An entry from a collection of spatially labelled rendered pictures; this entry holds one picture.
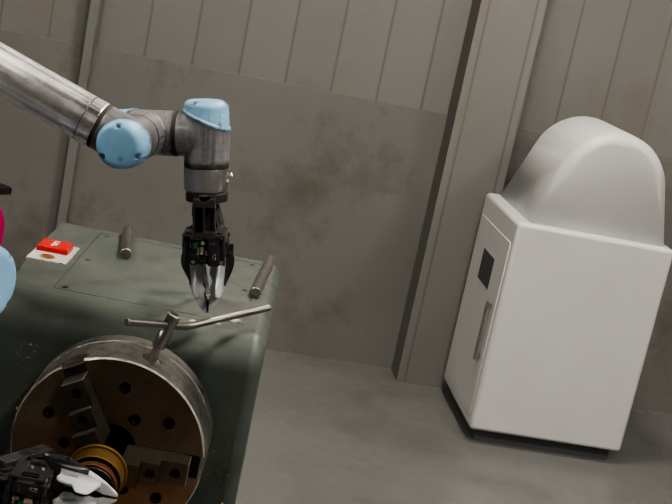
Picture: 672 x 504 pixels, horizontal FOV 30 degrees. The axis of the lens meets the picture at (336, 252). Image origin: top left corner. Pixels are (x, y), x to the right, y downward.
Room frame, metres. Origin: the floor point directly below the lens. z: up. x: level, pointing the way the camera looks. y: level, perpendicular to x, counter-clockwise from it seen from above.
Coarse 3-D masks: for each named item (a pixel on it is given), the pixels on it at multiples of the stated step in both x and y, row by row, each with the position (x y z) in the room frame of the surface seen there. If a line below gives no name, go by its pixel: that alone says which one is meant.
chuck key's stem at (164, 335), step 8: (168, 312) 1.91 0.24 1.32; (168, 320) 1.91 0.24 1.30; (176, 320) 1.91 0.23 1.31; (160, 328) 1.91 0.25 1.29; (168, 328) 1.91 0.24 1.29; (160, 336) 1.91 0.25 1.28; (168, 336) 1.91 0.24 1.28; (160, 344) 1.91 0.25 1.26; (152, 352) 1.91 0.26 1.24; (152, 360) 1.91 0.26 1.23
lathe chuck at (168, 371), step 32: (96, 352) 1.90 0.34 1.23; (128, 352) 1.91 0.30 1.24; (96, 384) 1.87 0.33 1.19; (128, 384) 1.87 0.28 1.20; (160, 384) 1.87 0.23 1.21; (192, 384) 1.95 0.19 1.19; (32, 416) 1.86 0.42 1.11; (64, 416) 1.87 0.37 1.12; (128, 416) 1.87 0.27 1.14; (160, 416) 1.87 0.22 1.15; (192, 416) 1.88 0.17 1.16; (64, 448) 1.87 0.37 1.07; (160, 448) 1.87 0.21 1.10; (192, 448) 1.88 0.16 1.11; (192, 480) 1.88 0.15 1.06
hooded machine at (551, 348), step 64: (576, 128) 5.48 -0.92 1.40; (512, 192) 5.61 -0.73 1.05; (576, 192) 5.21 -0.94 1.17; (640, 192) 5.25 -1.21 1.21; (512, 256) 5.14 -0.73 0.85; (576, 256) 5.17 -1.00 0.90; (640, 256) 5.21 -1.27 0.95; (512, 320) 5.14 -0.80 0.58; (576, 320) 5.18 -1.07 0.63; (640, 320) 5.22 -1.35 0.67; (448, 384) 5.64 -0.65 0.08; (512, 384) 5.15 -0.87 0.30; (576, 384) 5.19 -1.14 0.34; (576, 448) 5.25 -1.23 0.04
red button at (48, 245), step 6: (42, 240) 2.36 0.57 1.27; (48, 240) 2.37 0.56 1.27; (54, 240) 2.38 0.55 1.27; (42, 246) 2.33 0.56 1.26; (48, 246) 2.33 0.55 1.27; (54, 246) 2.34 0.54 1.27; (60, 246) 2.35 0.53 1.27; (66, 246) 2.36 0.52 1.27; (72, 246) 2.38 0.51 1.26; (54, 252) 2.33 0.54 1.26; (60, 252) 2.33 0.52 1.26; (66, 252) 2.33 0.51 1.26
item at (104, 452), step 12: (96, 444) 1.78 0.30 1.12; (72, 456) 1.78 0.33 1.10; (84, 456) 1.75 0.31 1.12; (96, 456) 1.75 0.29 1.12; (108, 456) 1.77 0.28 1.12; (120, 456) 1.78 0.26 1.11; (96, 468) 1.72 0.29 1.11; (108, 468) 1.74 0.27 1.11; (120, 468) 1.77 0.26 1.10; (108, 480) 1.73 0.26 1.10; (120, 480) 1.75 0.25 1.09; (96, 492) 1.78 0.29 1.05
